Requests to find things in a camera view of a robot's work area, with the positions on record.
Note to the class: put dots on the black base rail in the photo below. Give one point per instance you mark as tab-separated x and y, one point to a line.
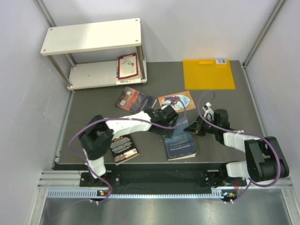
162	176

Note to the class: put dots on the blue hardcover book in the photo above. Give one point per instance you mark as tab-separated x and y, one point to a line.
180	145

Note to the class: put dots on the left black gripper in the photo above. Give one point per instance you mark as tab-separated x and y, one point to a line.
166	132

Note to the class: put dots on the white two-tier shelf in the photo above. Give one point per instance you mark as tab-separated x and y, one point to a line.
60	42

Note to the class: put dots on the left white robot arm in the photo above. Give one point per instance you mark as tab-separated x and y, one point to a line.
97	138

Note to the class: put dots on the black treehouse paperback book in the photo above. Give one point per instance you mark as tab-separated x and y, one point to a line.
123	149

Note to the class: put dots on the red and cream book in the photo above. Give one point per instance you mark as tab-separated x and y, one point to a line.
127	66

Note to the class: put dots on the dark sunset cover book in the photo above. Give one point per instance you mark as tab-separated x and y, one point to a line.
133	101

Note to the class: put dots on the white book with coloured stripes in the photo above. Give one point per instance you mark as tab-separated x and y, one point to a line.
130	80

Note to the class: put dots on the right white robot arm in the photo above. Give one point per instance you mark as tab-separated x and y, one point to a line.
263	162

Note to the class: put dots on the yellow file folder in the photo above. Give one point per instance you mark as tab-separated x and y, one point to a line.
208	74

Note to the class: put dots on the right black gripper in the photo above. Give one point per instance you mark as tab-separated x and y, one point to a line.
195	127

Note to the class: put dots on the orange illustrated children's book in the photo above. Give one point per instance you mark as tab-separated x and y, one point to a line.
178	101

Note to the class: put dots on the grey slotted cable duct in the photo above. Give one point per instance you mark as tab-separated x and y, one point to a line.
98	194

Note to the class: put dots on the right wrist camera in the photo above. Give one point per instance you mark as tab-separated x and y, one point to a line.
208	112

